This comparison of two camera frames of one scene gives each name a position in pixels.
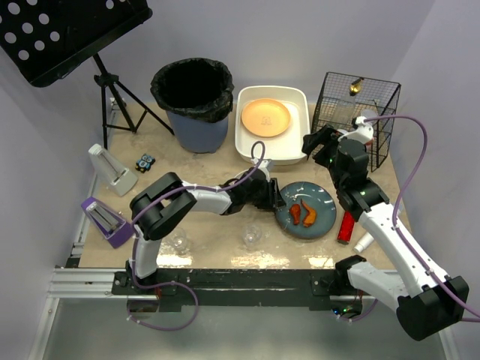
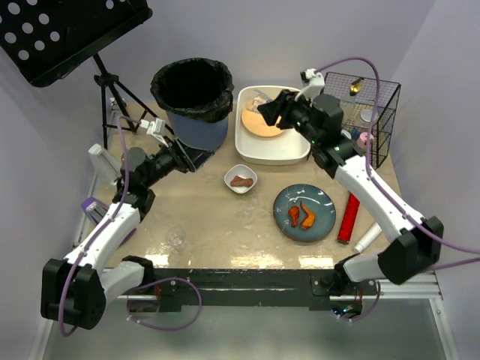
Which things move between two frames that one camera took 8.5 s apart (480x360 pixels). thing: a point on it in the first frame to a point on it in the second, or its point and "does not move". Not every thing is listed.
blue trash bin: x=198 y=136 does not move
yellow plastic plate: x=266 y=117 does not move
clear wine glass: x=251 y=235 to x=256 y=98
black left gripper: x=271 y=193 to x=181 y=154
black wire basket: x=343 y=98 does not move
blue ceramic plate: x=314 y=196 does not move
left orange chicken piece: x=295 y=210 does not move
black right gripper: x=325 y=146 to x=281 y=107
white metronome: x=118 y=178 does not move
